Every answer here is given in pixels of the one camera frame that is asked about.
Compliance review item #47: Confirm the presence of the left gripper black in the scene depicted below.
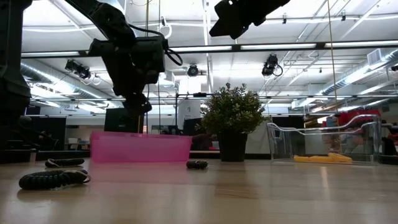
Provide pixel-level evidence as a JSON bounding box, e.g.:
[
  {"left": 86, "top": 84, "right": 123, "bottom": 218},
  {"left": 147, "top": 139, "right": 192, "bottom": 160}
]
[{"left": 88, "top": 37, "right": 154, "bottom": 117}]

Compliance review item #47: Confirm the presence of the black spring keychain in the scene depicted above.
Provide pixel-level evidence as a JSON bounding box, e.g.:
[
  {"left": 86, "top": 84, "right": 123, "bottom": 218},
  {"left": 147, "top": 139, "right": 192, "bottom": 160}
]
[
  {"left": 18, "top": 169, "right": 91, "bottom": 191},
  {"left": 44, "top": 157, "right": 86, "bottom": 169},
  {"left": 185, "top": 159, "right": 210, "bottom": 170}
]

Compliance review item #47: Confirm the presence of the white LED light strip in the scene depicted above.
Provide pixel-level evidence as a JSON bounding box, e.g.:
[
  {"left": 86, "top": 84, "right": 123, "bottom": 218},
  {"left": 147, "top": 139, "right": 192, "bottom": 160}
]
[
  {"left": 240, "top": 43, "right": 317, "bottom": 50},
  {"left": 324, "top": 40, "right": 398, "bottom": 49},
  {"left": 170, "top": 45, "right": 233, "bottom": 53},
  {"left": 21, "top": 50, "right": 80, "bottom": 58}
]

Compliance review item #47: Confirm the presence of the pink translucent plastic bin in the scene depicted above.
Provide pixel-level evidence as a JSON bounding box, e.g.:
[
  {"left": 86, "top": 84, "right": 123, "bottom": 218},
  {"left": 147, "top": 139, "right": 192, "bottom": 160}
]
[{"left": 90, "top": 131, "right": 193, "bottom": 164}]

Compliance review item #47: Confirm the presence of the white board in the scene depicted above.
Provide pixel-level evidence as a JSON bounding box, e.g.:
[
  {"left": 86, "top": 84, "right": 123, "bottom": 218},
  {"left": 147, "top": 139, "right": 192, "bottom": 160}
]
[{"left": 177, "top": 98, "right": 202, "bottom": 129}]

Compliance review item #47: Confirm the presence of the small black monitor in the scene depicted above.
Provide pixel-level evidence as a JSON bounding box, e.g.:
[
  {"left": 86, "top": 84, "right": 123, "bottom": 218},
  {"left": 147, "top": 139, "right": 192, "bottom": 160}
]
[{"left": 182, "top": 117, "right": 203, "bottom": 137}]

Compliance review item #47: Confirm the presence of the person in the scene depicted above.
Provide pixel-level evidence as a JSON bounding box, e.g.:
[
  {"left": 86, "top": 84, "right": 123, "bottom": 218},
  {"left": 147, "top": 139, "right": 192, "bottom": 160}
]
[{"left": 190, "top": 133, "right": 219, "bottom": 152}]

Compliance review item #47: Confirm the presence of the artificial green plant black pot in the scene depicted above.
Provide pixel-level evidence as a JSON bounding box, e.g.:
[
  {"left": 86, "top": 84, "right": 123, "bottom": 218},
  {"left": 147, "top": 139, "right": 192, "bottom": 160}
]
[{"left": 195, "top": 82, "right": 267, "bottom": 163}]

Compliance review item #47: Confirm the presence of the clear plastic bin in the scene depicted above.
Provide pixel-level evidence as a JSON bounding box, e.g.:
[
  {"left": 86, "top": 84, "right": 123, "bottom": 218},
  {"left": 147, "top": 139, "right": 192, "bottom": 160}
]
[{"left": 266, "top": 113, "right": 383, "bottom": 166}]

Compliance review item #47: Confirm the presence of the red crate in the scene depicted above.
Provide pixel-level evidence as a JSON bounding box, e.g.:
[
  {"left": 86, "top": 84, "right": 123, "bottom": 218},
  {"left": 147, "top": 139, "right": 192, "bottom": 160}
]
[{"left": 336, "top": 109, "right": 382, "bottom": 127}]

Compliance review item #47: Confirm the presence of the black hanging cable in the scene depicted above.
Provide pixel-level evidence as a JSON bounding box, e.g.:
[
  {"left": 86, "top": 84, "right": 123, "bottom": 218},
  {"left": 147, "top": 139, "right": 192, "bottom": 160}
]
[{"left": 156, "top": 0, "right": 162, "bottom": 126}]

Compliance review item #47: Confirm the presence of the black overhead frame beam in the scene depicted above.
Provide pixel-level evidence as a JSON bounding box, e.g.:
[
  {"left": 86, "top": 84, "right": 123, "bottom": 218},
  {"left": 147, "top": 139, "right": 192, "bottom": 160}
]
[{"left": 21, "top": 39, "right": 398, "bottom": 60}]

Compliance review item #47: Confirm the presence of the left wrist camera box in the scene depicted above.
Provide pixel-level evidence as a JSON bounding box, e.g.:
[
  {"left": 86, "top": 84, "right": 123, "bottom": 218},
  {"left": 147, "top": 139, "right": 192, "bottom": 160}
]
[{"left": 137, "top": 35, "right": 167, "bottom": 85}]

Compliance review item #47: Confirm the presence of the black hanging overhead camera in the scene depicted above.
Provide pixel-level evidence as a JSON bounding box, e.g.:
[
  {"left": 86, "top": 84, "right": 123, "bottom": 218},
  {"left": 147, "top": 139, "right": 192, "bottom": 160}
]
[
  {"left": 261, "top": 54, "right": 284, "bottom": 78},
  {"left": 64, "top": 58, "right": 93, "bottom": 80},
  {"left": 187, "top": 63, "right": 200, "bottom": 78}
]

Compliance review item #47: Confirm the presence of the white cable loop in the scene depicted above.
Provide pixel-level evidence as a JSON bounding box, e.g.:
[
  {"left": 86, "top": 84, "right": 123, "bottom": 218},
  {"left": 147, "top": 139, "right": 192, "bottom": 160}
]
[{"left": 159, "top": 16, "right": 173, "bottom": 40}]

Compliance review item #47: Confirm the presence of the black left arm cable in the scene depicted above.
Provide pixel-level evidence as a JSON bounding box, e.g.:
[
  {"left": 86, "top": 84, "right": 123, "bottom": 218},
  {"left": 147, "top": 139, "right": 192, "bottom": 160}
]
[{"left": 128, "top": 22, "right": 185, "bottom": 67}]

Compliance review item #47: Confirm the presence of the yellow hanging cord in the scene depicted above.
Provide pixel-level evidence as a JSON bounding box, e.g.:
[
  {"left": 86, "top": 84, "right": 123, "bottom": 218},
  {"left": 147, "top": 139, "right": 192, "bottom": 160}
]
[
  {"left": 137, "top": 0, "right": 150, "bottom": 134},
  {"left": 326, "top": 0, "right": 340, "bottom": 113}
]

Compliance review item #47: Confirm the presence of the black aluminium table frame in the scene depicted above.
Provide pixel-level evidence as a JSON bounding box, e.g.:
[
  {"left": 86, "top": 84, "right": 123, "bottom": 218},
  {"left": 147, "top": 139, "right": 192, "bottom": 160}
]
[{"left": 0, "top": 149, "right": 398, "bottom": 164}]

